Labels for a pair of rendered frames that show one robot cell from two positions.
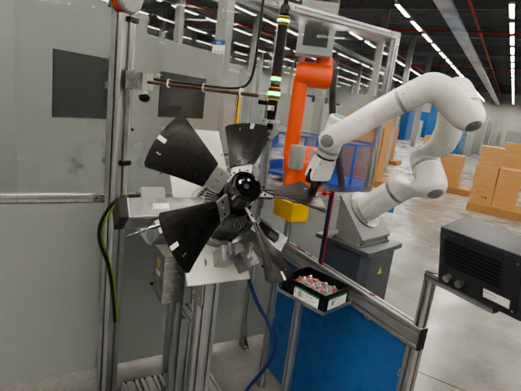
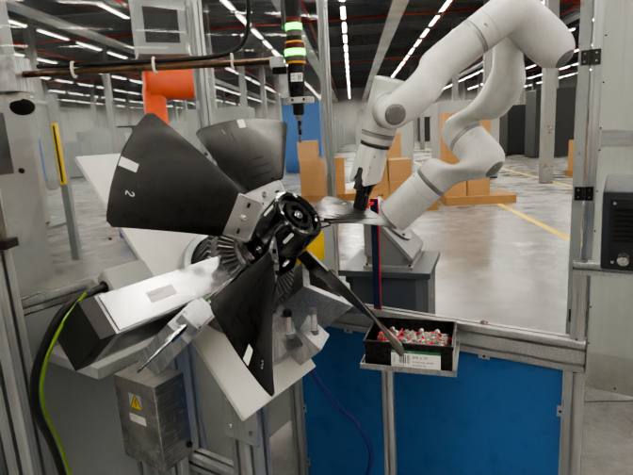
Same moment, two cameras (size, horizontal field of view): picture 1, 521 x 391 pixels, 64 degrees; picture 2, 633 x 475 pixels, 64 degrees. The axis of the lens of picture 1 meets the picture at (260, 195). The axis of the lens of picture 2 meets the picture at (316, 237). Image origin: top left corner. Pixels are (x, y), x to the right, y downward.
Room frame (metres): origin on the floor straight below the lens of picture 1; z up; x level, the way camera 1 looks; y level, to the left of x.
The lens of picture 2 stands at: (0.50, 0.46, 1.38)
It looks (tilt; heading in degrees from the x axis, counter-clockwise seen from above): 12 degrees down; 335
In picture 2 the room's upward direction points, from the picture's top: 3 degrees counter-clockwise
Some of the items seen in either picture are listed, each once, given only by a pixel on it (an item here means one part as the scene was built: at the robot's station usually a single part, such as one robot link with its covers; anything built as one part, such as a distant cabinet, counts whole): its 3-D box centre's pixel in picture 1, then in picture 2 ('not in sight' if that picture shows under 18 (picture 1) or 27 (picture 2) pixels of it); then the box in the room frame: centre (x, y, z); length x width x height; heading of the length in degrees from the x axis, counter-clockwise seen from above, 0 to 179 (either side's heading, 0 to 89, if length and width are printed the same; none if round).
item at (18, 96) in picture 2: (144, 95); (22, 104); (1.78, 0.54, 1.48); 0.05 x 0.04 x 0.05; 66
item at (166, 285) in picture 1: (167, 273); (154, 414); (1.71, 0.36, 0.73); 0.15 x 0.09 x 0.22; 31
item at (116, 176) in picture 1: (114, 220); (9, 360); (1.83, 0.66, 0.90); 0.08 x 0.06 x 1.80; 156
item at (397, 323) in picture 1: (335, 282); (411, 325); (1.64, -0.36, 0.82); 0.90 x 0.04 x 0.08; 31
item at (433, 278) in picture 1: (459, 289); (632, 270); (1.18, -0.64, 1.04); 0.24 x 0.03 x 0.03; 31
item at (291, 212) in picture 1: (291, 209); (296, 248); (1.98, -0.16, 1.02); 0.16 x 0.10 x 0.11; 31
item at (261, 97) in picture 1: (269, 108); (292, 80); (1.54, 0.01, 1.50); 0.09 x 0.07 x 0.10; 66
